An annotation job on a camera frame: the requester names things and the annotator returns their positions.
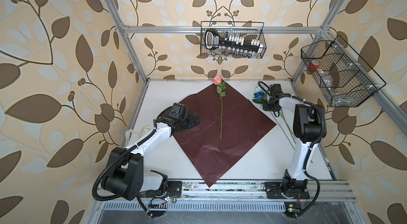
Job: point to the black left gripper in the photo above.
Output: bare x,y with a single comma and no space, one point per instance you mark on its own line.
192,122

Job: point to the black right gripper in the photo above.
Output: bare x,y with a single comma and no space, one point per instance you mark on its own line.
265,107

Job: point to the dark red wrapping paper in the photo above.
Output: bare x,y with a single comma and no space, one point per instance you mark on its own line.
229,127

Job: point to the pink fake rose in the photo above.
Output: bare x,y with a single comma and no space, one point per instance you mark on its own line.
221,90

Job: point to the light blue fake rose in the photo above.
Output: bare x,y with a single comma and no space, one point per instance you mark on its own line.
257,90

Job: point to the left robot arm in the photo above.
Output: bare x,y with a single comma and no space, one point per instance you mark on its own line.
124,176

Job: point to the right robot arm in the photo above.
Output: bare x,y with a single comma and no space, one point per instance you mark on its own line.
309,128

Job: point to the plastic bottle red cap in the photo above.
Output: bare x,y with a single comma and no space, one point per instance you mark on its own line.
327,79

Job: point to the cream ribbon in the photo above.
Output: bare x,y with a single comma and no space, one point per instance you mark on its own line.
133,136

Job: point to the black tool in basket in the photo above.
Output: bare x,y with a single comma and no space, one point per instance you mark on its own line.
237,41

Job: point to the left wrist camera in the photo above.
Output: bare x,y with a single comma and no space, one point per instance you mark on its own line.
178,109

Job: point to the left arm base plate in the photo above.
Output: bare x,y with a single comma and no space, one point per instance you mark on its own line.
172,189

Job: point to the back wire basket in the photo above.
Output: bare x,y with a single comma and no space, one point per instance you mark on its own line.
231,24

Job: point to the wire basket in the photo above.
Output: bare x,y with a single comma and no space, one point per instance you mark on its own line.
231,24
358,79

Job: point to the right wire basket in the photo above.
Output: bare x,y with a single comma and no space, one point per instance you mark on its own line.
358,79

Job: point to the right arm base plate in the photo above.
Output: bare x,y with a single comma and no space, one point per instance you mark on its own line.
295,191

